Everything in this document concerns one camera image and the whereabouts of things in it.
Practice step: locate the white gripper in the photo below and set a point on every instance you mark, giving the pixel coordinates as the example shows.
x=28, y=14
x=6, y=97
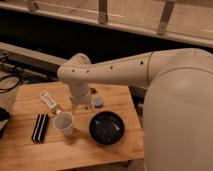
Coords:
x=83, y=100

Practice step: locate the white ceramic cup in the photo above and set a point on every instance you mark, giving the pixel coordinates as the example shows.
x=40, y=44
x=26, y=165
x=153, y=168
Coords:
x=64, y=123

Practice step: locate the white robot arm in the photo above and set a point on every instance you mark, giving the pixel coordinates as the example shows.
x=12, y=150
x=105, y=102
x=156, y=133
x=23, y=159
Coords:
x=178, y=104

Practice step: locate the black ceramic bowl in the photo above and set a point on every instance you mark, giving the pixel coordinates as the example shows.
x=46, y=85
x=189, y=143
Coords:
x=106, y=128

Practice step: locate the blue sponge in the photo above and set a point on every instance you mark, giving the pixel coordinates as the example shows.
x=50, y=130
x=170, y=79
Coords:
x=98, y=102

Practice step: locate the small dark red object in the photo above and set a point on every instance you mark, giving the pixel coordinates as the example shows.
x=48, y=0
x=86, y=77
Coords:
x=93, y=90

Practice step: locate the white tube with cap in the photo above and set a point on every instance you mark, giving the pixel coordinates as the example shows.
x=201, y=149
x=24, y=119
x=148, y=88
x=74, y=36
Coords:
x=50, y=102

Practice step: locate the black striped rectangular block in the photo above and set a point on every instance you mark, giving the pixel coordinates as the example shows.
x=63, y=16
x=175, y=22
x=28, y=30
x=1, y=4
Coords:
x=40, y=128

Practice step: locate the dark object at left edge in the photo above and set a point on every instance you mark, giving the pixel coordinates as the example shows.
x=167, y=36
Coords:
x=4, y=118

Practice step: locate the metal railing bracket middle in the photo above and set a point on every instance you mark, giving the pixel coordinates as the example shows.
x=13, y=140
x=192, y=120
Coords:
x=102, y=11

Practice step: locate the metal railing bracket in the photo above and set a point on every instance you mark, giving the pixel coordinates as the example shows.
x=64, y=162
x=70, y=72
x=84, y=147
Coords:
x=165, y=16
x=102, y=11

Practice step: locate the metal railing bracket right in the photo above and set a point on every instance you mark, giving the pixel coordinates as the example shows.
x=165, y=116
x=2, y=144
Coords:
x=165, y=16

